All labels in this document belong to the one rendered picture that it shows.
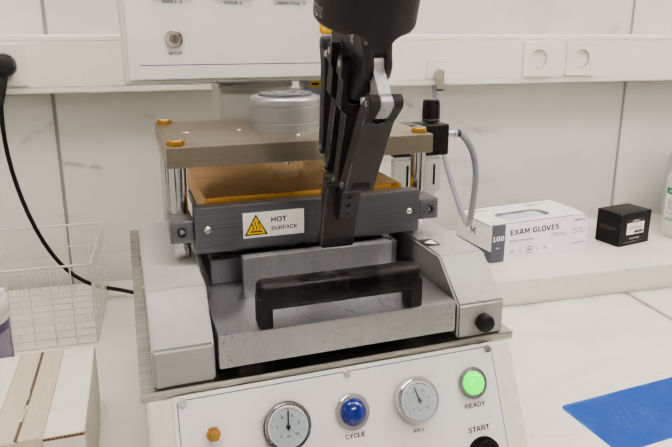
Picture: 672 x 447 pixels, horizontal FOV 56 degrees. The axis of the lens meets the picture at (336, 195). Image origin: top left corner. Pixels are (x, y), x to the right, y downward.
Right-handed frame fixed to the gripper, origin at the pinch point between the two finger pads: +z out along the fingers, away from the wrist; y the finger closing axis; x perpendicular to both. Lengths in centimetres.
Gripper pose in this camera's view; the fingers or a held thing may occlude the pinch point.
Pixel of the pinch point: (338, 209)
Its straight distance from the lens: 54.3
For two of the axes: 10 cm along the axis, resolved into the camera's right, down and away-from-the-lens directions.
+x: 9.5, -0.7, 3.0
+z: -1.1, 8.3, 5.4
